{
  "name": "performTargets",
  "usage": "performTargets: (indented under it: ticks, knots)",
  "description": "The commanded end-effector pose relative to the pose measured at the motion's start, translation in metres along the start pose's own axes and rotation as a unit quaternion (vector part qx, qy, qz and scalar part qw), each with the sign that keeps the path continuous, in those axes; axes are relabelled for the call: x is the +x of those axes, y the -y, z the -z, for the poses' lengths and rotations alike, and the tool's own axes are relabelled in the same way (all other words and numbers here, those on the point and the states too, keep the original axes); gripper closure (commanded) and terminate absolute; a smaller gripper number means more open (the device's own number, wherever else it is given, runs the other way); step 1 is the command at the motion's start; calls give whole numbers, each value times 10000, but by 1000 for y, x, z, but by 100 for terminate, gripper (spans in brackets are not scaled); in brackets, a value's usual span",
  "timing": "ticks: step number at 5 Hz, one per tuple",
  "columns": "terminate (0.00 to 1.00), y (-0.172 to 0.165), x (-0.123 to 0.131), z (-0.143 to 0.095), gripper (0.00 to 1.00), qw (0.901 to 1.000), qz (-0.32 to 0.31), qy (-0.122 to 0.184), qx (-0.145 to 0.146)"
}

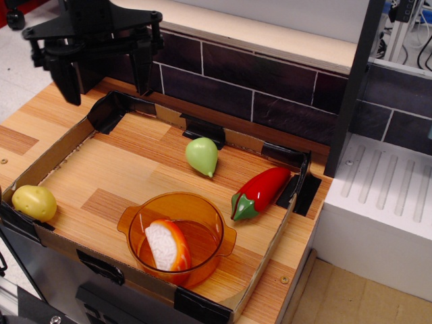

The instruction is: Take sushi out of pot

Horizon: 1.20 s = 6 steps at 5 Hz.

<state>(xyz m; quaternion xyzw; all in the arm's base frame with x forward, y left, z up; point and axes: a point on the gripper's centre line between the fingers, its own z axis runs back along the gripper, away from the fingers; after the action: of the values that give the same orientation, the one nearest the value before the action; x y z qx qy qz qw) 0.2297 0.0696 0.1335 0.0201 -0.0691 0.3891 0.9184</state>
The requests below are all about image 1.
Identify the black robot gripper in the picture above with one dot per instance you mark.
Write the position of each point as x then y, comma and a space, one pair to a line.
57, 56

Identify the salmon sushi toy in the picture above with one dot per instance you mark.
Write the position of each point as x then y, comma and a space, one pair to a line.
168, 246

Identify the cardboard fence with black tape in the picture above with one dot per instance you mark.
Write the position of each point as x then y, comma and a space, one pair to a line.
117, 151

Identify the orange transparent plastic pot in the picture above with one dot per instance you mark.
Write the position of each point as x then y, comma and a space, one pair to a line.
208, 237

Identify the black office chair wheel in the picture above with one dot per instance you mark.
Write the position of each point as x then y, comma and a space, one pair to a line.
15, 19

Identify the green toy pear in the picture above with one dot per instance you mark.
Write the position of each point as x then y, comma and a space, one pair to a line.
202, 155

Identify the yellow toy potato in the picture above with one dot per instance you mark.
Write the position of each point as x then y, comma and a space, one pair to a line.
35, 201

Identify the red toy chili pepper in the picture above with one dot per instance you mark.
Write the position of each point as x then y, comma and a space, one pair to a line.
258, 193

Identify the white drain board sink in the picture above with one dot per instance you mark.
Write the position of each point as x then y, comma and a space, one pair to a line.
376, 218

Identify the black left corner post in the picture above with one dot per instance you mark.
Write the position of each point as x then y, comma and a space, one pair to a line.
90, 76

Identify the black vertical post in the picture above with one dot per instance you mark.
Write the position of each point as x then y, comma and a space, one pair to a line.
355, 85

